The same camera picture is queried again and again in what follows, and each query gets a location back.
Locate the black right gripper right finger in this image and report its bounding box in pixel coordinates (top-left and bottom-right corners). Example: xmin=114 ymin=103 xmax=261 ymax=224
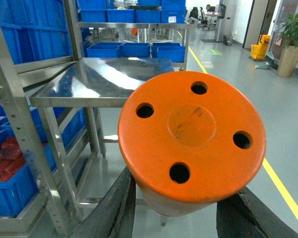
xmin=216 ymin=187 xmax=298 ymax=238

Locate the steel flow rack shelf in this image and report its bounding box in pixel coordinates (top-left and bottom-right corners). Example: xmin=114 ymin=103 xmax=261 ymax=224
xmin=0 ymin=0 xmax=107 ymax=238

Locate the yellow mop bucket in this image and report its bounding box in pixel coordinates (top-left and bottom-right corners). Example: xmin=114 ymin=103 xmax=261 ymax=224
xmin=250 ymin=35 xmax=270 ymax=60

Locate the steel side table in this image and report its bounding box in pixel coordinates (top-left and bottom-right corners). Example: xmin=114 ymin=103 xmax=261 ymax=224
xmin=29 ymin=57 xmax=175 ymax=159

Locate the orange round cap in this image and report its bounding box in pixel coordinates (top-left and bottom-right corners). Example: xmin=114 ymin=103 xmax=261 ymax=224
xmin=118 ymin=71 xmax=266 ymax=216

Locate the tall beige plant pot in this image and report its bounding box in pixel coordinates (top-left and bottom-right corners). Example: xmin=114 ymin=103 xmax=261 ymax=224
xmin=277 ymin=46 xmax=298 ymax=78

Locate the blue bin on far cart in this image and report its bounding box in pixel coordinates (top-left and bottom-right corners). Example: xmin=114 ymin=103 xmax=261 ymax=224
xmin=151 ymin=43 xmax=185 ymax=62

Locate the far steel cart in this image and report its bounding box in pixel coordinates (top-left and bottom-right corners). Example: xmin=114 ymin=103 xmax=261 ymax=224
xmin=78 ymin=0 xmax=190 ymax=70

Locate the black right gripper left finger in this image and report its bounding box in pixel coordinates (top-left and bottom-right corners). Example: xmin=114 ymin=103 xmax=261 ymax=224
xmin=69 ymin=167 xmax=136 ymax=238

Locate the green potted plant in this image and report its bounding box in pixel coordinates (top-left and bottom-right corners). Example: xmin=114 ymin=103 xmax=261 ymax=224
xmin=279 ymin=13 xmax=298 ymax=48

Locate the blue bin with red parts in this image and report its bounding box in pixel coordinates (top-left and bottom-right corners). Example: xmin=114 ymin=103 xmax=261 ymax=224
xmin=0 ymin=106 xmax=87 ymax=219

